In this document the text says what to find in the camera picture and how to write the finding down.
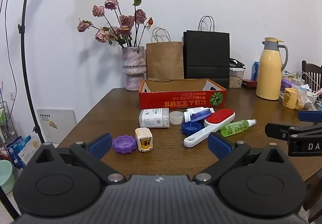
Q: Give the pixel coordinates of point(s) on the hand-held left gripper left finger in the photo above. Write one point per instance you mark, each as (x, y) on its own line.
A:
(100, 143)

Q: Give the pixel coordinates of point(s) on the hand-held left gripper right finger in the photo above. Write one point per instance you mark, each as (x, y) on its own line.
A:
(218, 144)

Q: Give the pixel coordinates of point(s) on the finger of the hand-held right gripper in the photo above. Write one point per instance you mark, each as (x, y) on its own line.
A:
(278, 130)
(310, 116)

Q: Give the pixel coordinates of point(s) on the green spray bottle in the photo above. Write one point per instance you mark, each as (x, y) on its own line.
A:
(234, 127)

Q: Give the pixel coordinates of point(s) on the purple plastic lid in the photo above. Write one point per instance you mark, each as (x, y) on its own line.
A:
(123, 144)

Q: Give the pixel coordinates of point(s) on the red and white lint brush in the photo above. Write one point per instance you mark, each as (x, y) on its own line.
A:
(218, 116)

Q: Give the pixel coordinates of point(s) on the blue plastic lid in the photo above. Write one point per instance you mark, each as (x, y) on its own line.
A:
(205, 115)
(191, 128)

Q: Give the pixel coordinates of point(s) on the white spray bottle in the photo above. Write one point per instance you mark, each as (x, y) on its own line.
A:
(197, 111)

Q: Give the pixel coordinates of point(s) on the white ridged bottle cap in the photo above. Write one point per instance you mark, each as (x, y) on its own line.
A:
(188, 116)

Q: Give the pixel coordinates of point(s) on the white charger plug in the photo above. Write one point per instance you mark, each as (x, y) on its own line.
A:
(143, 138)

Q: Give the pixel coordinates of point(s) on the red cardboard box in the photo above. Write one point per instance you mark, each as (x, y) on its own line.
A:
(176, 99)

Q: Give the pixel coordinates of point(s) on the yellow mug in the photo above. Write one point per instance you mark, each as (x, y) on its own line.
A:
(289, 99)

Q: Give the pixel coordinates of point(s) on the purple tissue pack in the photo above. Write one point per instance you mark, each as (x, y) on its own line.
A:
(289, 83)

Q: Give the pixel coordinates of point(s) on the dark wooden chair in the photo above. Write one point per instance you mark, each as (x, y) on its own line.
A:
(310, 70)

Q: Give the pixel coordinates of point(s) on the white flat panel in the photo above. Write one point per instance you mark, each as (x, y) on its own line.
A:
(56, 123)

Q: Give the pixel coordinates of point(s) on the small red box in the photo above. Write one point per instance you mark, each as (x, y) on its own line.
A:
(249, 83)

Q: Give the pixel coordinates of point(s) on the yellow thermos jug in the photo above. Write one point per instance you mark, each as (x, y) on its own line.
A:
(269, 73)

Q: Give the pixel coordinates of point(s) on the clear food container black lid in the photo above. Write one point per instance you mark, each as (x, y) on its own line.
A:
(236, 79)

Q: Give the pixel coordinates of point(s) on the blue and white packets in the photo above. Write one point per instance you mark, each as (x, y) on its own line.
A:
(24, 151)

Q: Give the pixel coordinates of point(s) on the mottled purple ceramic vase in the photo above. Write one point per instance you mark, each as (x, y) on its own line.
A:
(133, 63)

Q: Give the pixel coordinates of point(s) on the black paper bag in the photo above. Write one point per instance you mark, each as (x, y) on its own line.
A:
(206, 53)

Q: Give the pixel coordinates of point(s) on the brown paper bag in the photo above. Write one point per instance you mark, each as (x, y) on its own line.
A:
(164, 60)

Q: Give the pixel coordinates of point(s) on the green plastic basin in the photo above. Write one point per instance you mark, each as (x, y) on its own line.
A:
(6, 176)

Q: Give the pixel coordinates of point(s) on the dried pink roses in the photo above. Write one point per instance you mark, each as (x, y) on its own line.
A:
(125, 21)

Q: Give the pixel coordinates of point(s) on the black light stand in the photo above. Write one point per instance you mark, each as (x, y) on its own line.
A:
(25, 25)

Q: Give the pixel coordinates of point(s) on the white wall outlet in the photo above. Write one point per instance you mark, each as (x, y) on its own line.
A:
(11, 95)

